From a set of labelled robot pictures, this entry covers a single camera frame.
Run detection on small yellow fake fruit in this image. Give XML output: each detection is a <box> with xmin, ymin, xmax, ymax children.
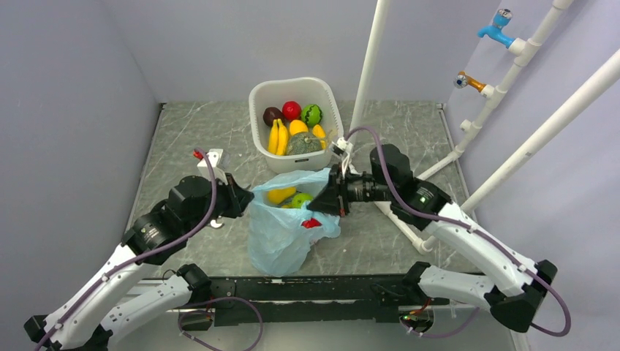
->
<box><xmin>311</xmin><ymin>124</ymin><xmax>328</xmax><ymax>150</ymax></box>

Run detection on light blue plastic bag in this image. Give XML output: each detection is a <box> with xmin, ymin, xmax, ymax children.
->
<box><xmin>248</xmin><ymin>168</ymin><xmax>341</xmax><ymax>276</ymax></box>

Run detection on white pvc pipe frame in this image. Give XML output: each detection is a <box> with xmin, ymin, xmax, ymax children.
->
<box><xmin>340</xmin><ymin>0</ymin><xmax>575</xmax><ymax>256</ymax></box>

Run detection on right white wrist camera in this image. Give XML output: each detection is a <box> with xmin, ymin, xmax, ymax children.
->
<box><xmin>330</xmin><ymin>137</ymin><xmax>353</xmax><ymax>176</ymax></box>

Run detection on red fake apple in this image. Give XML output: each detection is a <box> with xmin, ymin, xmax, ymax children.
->
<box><xmin>281</xmin><ymin>101</ymin><xmax>302</xmax><ymax>121</ymax></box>

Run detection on green fake apple in bag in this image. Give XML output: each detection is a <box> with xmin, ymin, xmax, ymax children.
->
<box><xmin>290</xmin><ymin>193</ymin><xmax>314</xmax><ymax>208</ymax></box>

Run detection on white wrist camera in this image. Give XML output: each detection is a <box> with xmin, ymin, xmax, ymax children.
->
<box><xmin>330</xmin><ymin>137</ymin><xmax>353</xmax><ymax>176</ymax></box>
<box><xmin>193</xmin><ymin>148</ymin><xmax>229</xmax><ymax>185</ymax></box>

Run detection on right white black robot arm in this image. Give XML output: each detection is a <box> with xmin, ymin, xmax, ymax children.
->
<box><xmin>306</xmin><ymin>144</ymin><xmax>557</xmax><ymax>333</ymax></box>

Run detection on yellow fake banana bunch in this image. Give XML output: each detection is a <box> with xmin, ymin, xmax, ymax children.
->
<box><xmin>267</xmin><ymin>118</ymin><xmax>290</xmax><ymax>156</ymax></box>

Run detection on grey green fake melon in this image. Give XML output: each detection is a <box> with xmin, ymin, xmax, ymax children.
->
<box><xmin>286</xmin><ymin>132</ymin><xmax>323</xmax><ymax>156</ymax></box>

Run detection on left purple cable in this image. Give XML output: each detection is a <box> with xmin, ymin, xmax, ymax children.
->
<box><xmin>34</xmin><ymin>148</ymin><xmax>265</xmax><ymax>351</ymax></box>

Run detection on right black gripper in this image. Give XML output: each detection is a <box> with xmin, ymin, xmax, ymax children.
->
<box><xmin>306</xmin><ymin>162</ymin><xmax>395</xmax><ymax>217</ymax></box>

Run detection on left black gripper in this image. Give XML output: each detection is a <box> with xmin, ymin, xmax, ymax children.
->
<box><xmin>186</xmin><ymin>171</ymin><xmax>255</xmax><ymax>236</ymax></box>

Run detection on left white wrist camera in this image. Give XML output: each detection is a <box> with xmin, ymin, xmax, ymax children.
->
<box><xmin>193</xmin><ymin>148</ymin><xmax>229</xmax><ymax>185</ymax></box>

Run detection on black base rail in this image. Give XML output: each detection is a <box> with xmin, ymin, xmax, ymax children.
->
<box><xmin>162</xmin><ymin>263</ymin><xmax>451</xmax><ymax>333</ymax></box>

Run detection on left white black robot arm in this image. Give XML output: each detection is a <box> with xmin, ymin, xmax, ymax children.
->
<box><xmin>24</xmin><ymin>173</ymin><xmax>254</xmax><ymax>350</ymax></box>

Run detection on blue plastic tap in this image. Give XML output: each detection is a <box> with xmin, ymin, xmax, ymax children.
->
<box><xmin>477</xmin><ymin>9</ymin><xmax>515</xmax><ymax>49</ymax></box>

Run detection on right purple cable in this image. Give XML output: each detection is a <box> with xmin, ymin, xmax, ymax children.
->
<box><xmin>344</xmin><ymin>126</ymin><xmax>572</xmax><ymax>340</ymax></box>

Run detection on dark brown fake fruit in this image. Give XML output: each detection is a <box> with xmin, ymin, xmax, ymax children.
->
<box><xmin>262</xmin><ymin>107</ymin><xmax>284</xmax><ymax>128</ymax></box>

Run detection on red fake pomegranate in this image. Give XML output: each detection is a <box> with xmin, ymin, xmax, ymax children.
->
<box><xmin>301</xmin><ymin>218</ymin><xmax>322</xmax><ymax>229</ymax></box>

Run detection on orange brass tap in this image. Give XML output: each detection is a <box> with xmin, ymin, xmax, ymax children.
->
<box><xmin>453</xmin><ymin>71</ymin><xmax>486</xmax><ymax>93</ymax></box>

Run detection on green fake watermelon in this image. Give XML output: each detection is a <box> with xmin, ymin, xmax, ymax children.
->
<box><xmin>300</xmin><ymin>104</ymin><xmax>323</xmax><ymax>128</ymax></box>

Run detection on orange yellow fake mango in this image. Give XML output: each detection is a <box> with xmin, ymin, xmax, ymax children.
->
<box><xmin>289</xmin><ymin>119</ymin><xmax>309</xmax><ymax>136</ymax></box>

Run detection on purple cable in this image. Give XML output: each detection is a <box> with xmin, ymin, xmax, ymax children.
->
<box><xmin>34</xmin><ymin>148</ymin><xmax>265</xmax><ymax>351</ymax></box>
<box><xmin>344</xmin><ymin>126</ymin><xmax>572</xmax><ymax>340</ymax></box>

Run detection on diagonal white pipe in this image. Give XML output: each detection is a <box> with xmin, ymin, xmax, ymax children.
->
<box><xmin>461</xmin><ymin>51</ymin><xmax>619</xmax><ymax>212</ymax></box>

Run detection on white plastic basket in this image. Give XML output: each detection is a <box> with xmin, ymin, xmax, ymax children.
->
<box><xmin>249</xmin><ymin>77</ymin><xmax>344</xmax><ymax>173</ymax></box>

